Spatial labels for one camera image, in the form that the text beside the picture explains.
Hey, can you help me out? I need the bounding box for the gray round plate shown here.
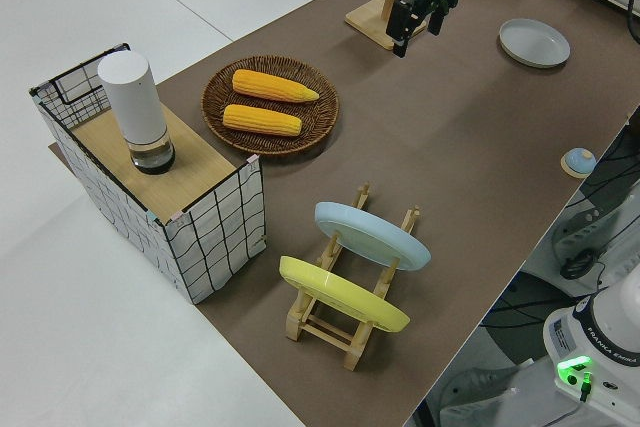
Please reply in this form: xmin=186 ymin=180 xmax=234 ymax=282
xmin=498 ymin=18 xmax=572 ymax=70

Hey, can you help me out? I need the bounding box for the light blue plate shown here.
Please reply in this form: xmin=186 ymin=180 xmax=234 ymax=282
xmin=314 ymin=201 xmax=432 ymax=274

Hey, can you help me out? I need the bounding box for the yellow plate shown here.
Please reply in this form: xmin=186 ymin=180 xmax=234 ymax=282
xmin=278 ymin=255 xmax=412 ymax=335

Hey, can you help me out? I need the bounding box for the wooden plate rack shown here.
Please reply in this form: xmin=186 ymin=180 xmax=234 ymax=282
xmin=284 ymin=181 xmax=422 ymax=372

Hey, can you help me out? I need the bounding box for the brown table mat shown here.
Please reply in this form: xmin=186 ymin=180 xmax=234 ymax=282
xmin=47 ymin=0 xmax=640 ymax=427

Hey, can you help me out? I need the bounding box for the brown wicker basket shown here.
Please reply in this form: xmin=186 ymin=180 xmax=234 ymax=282
xmin=200 ymin=55 xmax=341 ymax=157

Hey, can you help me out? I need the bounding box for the yellow corn cob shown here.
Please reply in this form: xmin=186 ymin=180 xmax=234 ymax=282
xmin=222 ymin=103 xmax=304 ymax=139
xmin=232 ymin=68 xmax=321 ymax=105

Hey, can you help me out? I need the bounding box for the white cylinder bottle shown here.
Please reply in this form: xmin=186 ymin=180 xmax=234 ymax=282
xmin=96 ymin=50 xmax=177 ymax=176

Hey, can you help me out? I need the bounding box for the wire grid shelf basket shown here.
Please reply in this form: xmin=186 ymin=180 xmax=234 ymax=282
xmin=28 ymin=42 xmax=268 ymax=306

